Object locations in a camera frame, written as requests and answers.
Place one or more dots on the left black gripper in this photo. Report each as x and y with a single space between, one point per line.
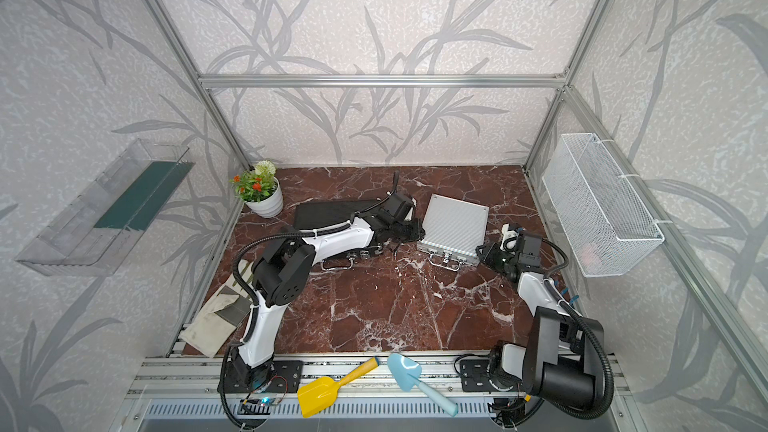
419 230

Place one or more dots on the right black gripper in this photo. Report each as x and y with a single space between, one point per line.
488 254

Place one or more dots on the silver aluminium poker case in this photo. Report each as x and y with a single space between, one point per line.
453 230

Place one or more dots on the black poker case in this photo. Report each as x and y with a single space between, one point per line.
336 216

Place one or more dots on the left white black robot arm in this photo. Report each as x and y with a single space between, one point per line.
274 270

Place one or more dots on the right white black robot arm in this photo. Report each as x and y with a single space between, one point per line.
564 361

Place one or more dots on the pink object in basket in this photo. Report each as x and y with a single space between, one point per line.
590 257

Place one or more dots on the potted plant red flowers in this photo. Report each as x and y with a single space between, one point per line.
260 189

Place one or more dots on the light blue toy shovel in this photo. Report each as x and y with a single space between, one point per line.
407 374

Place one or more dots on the beige green work glove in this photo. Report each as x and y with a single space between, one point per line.
218 319

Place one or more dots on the yellow toy shovel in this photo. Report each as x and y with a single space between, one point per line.
322 393

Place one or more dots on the small circuit board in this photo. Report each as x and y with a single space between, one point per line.
261 405

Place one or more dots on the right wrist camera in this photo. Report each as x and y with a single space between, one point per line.
510 235

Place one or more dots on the white wire mesh basket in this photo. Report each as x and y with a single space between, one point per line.
596 203

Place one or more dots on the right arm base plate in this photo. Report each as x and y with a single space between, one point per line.
481 374

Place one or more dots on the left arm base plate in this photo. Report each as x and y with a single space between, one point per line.
280 376

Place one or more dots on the clear plastic wall shelf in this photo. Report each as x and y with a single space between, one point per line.
97 231

